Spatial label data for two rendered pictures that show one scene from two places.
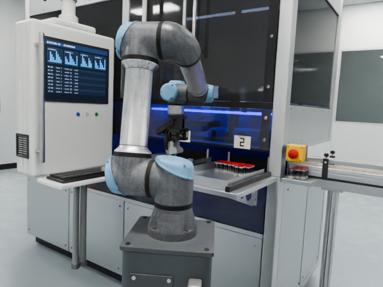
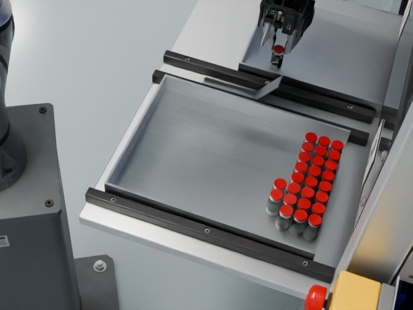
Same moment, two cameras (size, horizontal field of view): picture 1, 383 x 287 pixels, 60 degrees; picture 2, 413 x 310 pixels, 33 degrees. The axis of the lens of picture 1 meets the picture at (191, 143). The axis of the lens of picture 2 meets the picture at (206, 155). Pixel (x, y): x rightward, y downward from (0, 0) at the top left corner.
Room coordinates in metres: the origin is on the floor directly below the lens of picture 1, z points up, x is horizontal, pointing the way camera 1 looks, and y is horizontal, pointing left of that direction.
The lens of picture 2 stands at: (1.09, -0.77, 1.79)
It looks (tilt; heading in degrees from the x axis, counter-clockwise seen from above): 51 degrees down; 70
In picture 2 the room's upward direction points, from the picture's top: 7 degrees clockwise
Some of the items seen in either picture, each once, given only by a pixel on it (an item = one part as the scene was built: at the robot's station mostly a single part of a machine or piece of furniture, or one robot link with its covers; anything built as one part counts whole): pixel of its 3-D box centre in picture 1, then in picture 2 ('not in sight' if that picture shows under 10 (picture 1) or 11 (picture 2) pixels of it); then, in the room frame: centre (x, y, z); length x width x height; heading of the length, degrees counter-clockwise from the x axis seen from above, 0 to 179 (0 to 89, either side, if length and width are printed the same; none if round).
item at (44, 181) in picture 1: (84, 176); not in sight; (1.68, 0.55, 0.79); 0.45 x 0.28 x 0.03; 144
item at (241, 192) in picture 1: (191, 172); (281, 109); (1.51, -0.01, 0.87); 0.70 x 0.48 x 0.02; 56
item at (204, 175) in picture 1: (219, 173); (232, 162); (1.38, -0.13, 0.90); 0.34 x 0.26 x 0.04; 146
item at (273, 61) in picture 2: not in sight; (276, 58); (1.53, 0.09, 0.90); 0.02 x 0.02 x 0.04
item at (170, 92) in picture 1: (175, 92); not in sight; (1.42, 0.08, 1.23); 0.11 x 0.11 x 0.08; 79
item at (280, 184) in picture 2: (236, 170); (278, 191); (1.43, -0.20, 0.90); 0.02 x 0.02 x 0.05
